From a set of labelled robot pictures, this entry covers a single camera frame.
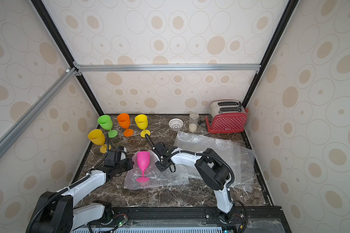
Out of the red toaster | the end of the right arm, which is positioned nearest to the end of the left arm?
the end of the right arm

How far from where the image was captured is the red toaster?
3.25 feet

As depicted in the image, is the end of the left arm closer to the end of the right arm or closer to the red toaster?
the end of the right arm
